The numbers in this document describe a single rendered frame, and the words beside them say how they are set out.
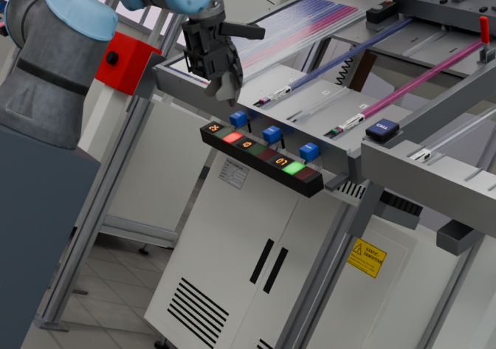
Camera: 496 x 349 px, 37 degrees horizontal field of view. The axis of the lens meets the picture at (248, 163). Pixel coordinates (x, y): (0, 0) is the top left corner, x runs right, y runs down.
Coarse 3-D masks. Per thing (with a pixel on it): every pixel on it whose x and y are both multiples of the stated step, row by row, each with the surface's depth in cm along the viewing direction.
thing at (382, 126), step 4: (384, 120) 137; (376, 124) 136; (380, 124) 136; (384, 124) 135; (388, 124) 135; (392, 124) 135; (396, 124) 135; (368, 128) 135; (372, 128) 135; (376, 128) 135; (380, 128) 134; (384, 128) 134; (388, 128) 134; (376, 132) 134; (380, 132) 133; (384, 132) 133
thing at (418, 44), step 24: (336, 0) 202; (360, 0) 199; (384, 0) 196; (360, 24) 185; (432, 24) 178; (384, 48) 172; (408, 48) 170; (432, 48) 168; (456, 48) 165; (480, 48) 163; (456, 72) 157
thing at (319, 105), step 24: (264, 72) 172; (288, 72) 170; (240, 96) 165; (264, 96) 163; (288, 96) 161; (312, 96) 159; (336, 96) 157; (360, 96) 155; (312, 120) 150; (336, 120) 148; (360, 144) 140
